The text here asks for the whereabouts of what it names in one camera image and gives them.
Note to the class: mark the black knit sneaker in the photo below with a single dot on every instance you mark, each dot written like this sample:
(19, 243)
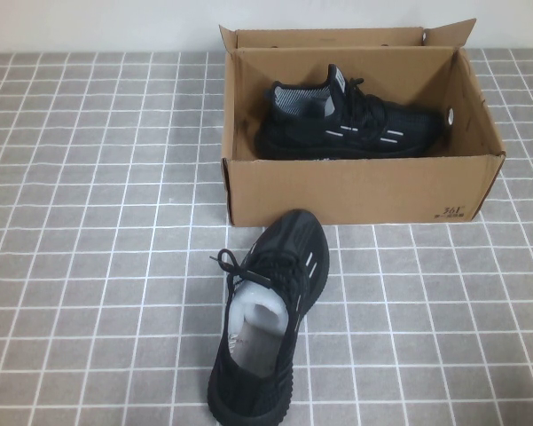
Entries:
(381, 133)
(292, 239)

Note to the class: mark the white foam shoe stuffing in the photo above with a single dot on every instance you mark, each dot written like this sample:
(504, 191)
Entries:
(257, 302)

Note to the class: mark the brown cardboard shoe box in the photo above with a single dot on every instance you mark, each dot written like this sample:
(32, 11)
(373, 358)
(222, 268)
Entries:
(359, 191)

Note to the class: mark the grey grid tablecloth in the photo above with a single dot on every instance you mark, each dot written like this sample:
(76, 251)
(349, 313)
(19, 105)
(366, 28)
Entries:
(93, 177)

